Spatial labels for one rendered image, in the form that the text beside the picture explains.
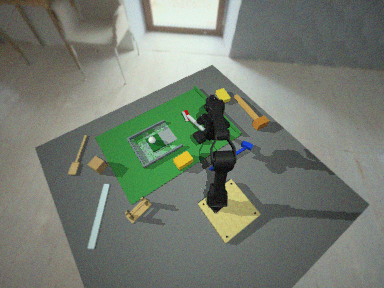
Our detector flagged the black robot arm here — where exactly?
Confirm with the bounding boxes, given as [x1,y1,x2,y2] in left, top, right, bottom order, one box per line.
[197,95,236,213]

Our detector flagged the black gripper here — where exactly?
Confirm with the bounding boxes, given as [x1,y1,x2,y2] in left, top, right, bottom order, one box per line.
[193,118,230,144]

